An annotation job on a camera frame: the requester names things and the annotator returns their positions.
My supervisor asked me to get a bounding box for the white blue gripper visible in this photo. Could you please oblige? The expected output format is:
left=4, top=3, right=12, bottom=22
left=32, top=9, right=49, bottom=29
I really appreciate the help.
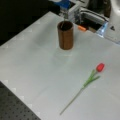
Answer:
left=54, top=0, right=90, bottom=16

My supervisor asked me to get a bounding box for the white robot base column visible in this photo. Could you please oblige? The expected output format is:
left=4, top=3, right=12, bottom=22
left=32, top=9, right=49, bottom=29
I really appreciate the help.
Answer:
left=104, top=0, right=120, bottom=43

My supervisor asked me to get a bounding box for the orange block on rail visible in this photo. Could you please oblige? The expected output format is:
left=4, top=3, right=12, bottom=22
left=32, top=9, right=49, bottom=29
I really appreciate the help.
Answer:
left=78, top=26, right=86, bottom=31

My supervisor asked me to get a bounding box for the brown wooden cylinder vase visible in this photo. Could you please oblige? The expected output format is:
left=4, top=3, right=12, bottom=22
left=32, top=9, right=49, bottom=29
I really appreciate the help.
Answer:
left=57, top=21, right=74, bottom=50

